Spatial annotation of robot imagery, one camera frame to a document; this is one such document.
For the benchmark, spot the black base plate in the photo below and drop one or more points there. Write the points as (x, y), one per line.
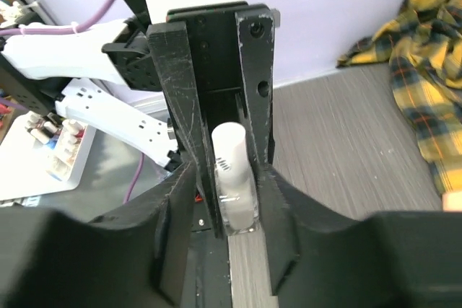
(207, 282)

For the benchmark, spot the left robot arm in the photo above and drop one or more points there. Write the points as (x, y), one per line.
(54, 70)

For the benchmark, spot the white nail polish cap brush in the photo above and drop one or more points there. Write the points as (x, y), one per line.
(229, 145)

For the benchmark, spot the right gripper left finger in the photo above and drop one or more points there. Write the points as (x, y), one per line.
(132, 256)

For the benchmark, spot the yellow plaid shirt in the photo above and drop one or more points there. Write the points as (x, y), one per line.
(422, 47)

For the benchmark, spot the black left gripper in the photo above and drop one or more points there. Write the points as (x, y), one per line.
(232, 47)

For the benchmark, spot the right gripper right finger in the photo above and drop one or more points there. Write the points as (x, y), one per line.
(319, 258)

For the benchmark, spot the mannequin hand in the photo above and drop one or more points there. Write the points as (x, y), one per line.
(452, 201)

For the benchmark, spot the white nail polish bottle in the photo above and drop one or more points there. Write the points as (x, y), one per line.
(237, 197)

